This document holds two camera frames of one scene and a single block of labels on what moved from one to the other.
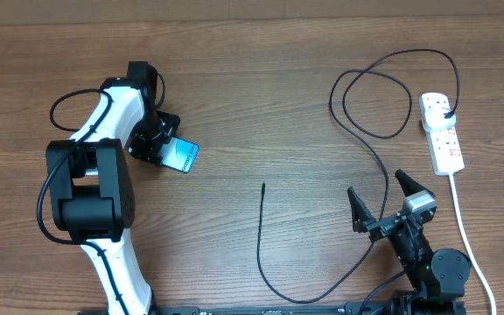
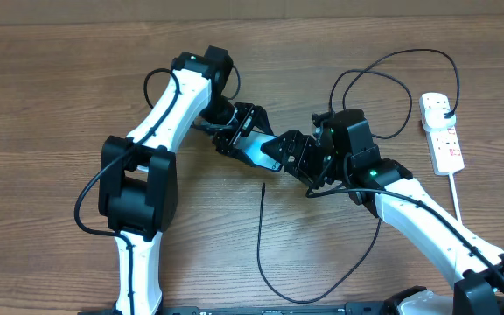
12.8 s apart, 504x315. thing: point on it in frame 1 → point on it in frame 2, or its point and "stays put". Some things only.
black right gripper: (362, 218) → (306, 144)
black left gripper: (149, 151) → (250, 114)
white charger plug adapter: (435, 118) stays put
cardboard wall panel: (10, 12) stays put
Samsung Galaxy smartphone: (178, 154) → (248, 144)
